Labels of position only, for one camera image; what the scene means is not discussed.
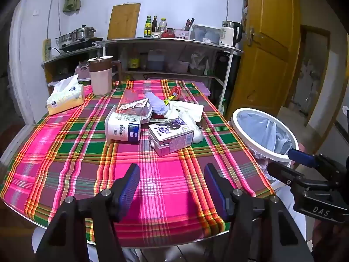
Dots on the clear plastic storage container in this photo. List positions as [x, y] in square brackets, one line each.
[205, 34]

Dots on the red round lid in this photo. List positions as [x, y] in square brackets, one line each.
[176, 90]

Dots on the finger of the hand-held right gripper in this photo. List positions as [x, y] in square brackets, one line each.
[283, 173]
[302, 158]

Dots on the wall poster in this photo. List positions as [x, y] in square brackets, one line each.
[244, 0]

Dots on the yellow snack packet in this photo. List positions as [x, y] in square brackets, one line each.
[170, 99]

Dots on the green glass bottle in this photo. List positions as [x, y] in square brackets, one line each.
[147, 28]

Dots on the pink patterned box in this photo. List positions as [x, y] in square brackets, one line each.
[182, 34]

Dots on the white electric kettle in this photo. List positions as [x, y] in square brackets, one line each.
[227, 35]

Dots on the low wooden cabinet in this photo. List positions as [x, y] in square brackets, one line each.
[49, 73]

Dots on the dark sauce bottle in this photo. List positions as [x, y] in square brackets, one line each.
[154, 24]

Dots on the pink green plaid tablecloth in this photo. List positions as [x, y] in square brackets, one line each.
[163, 185]

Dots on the yellow wooden door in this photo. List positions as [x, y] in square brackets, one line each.
[267, 68]

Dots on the white plastic bag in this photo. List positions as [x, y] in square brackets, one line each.
[185, 112]

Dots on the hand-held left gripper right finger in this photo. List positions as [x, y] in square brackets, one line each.
[215, 193]

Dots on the pink-lid storage bin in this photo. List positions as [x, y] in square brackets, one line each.
[201, 88]

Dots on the blue-grey plastic jug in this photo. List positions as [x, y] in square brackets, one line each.
[156, 61]

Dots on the wooden cutting board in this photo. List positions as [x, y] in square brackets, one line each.
[124, 21]

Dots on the yellow oil bottle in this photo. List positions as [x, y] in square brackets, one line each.
[133, 61]

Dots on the steel-top shelf unit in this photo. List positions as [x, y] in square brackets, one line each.
[128, 41]

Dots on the pink plastic basket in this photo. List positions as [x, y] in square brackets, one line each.
[81, 72]

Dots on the pink plastic tub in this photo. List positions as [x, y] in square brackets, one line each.
[178, 67]

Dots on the white yogurt tub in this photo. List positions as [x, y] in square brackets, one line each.
[122, 125]

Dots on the pink white paper box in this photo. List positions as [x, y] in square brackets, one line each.
[136, 106]

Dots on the clear bottle with yellow cap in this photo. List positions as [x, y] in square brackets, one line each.
[162, 26]

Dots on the pink jug with brown lid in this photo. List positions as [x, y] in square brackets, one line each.
[99, 82]

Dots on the clear plastic wrapper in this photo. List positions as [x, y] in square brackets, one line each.
[133, 95]

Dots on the steel steamer pot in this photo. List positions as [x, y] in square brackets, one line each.
[84, 32]

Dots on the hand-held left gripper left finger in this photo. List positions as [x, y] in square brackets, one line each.
[131, 188]

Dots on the crumpled plastic bags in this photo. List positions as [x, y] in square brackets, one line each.
[199, 61]

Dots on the yellow white tissue pack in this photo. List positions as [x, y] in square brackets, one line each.
[65, 98]

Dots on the steel pan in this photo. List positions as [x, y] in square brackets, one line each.
[65, 39]

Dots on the yellow power strip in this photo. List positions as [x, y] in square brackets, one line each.
[47, 49]

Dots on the green plastic bottle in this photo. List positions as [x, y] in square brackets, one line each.
[222, 109]

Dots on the lavender fluffy cloth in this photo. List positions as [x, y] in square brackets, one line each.
[156, 102]

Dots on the translucent bin liner bag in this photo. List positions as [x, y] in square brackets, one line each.
[261, 131]

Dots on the red jar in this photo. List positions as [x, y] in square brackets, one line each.
[166, 34]

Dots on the white plastic bottle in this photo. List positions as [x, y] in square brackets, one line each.
[123, 60]

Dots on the purple white milk carton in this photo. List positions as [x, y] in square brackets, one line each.
[169, 139]

